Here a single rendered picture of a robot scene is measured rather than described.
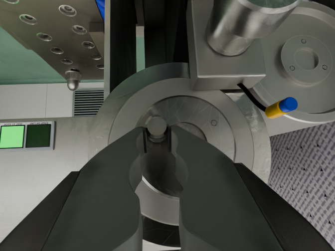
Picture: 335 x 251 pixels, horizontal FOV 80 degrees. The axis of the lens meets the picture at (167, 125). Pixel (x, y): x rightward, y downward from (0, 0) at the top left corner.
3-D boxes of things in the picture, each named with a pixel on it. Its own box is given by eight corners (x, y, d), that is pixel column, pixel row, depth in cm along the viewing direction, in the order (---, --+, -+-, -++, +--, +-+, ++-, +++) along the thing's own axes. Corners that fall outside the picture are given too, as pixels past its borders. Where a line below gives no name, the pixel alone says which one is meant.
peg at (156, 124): (148, 111, 12) (172, 117, 12) (150, 120, 14) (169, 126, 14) (141, 134, 11) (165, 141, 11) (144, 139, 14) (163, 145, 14)
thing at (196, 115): (214, 219, 13) (112, 173, 14) (207, 212, 15) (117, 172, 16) (251, 118, 15) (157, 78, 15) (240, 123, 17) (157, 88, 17)
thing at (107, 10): (110, -81, 21) (109, 91, 17) (135, 48, 44) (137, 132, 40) (105, -81, 21) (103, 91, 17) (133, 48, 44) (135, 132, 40)
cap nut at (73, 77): (78, 70, 49) (77, 87, 48) (83, 76, 53) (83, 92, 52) (62, 70, 49) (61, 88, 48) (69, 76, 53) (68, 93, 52)
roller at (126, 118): (252, 81, 17) (257, 229, 15) (196, 130, 42) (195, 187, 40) (114, 72, 17) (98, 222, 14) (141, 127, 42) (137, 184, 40)
